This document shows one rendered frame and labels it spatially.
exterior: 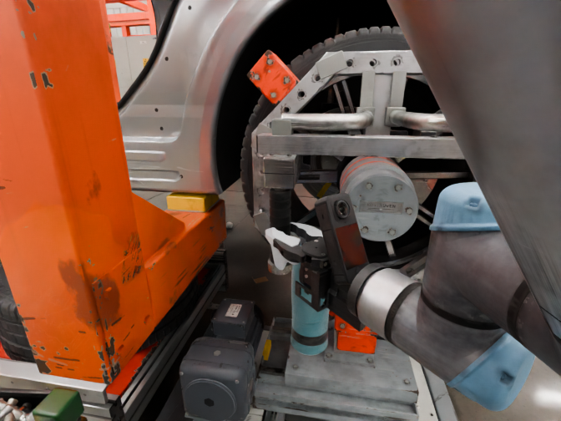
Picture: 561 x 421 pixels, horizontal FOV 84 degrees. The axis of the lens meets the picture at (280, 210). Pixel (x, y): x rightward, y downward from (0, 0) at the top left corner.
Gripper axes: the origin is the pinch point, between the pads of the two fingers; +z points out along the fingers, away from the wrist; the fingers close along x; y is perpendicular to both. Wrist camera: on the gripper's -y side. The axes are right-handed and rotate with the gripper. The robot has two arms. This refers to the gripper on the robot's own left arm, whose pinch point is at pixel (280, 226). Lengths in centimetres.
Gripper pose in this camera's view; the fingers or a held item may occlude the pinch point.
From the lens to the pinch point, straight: 53.2
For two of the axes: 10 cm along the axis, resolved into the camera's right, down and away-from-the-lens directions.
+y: 0.0, 9.4, 3.4
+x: 8.2, -2.0, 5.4
